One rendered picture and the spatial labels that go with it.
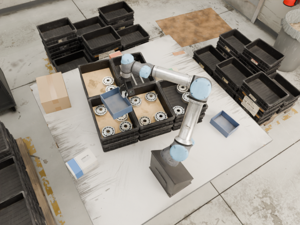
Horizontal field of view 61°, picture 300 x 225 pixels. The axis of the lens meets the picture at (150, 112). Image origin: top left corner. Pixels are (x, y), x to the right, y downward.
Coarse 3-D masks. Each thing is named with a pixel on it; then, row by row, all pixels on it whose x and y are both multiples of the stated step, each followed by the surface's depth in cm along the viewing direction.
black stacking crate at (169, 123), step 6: (150, 84) 219; (138, 90) 219; (144, 90) 222; (150, 90) 225; (156, 90) 223; (162, 102) 216; (168, 108) 206; (168, 114) 210; (156, 126) 201; (162, 126) 206; (138, 132) 202; (144, 132) 202
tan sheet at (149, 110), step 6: (132, 96) 222; (138, 96) 222; (144, 96) 223; (144, 102) 219; (156, 102) 220; (138, 108) 215; (144, 108) 215; (150, 108) 215; (156, 108) 216; (162, 108) 216; (138, 114) 211; (144, 114) 212; (150, 114) 212
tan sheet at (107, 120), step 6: (108, 114) 210; (96, 120) 206; (102, 120) 206; (108, 120) 207; (114, 120) 207; (102, 126) 203; (114, 126) 203; (132, 126) 204; (108, 132) 200; (120, 132) 201
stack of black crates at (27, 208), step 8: (24, 192) 193; (8, 200) 192; (16, 200) 198; (24, 200) 200; (32, 200) 211; (0, 208) 194; (8, 208) 196; (16, 208) 196; (24, 208) 197; (32, 208) 197; (40, 208) 228; (0, 216) 193; (8, 216) 193; (16, 216) 193; (24, 216) 193; (32, 216) 184; (40, 216) 211; (0, 224) 189; (8, 224) 190; (16, 224) 190; (24, 224) 190; (32, 224) 191; (40, 224) 198
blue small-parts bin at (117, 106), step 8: (104, 96) 186; (112, 96) 190; (120, 96) 190; (104, 104) 183; (112, 104) 186; (120, 104) 186; (128, 104) 184; (112, 112) 182; (120, 112) 176; (128, 112) 182
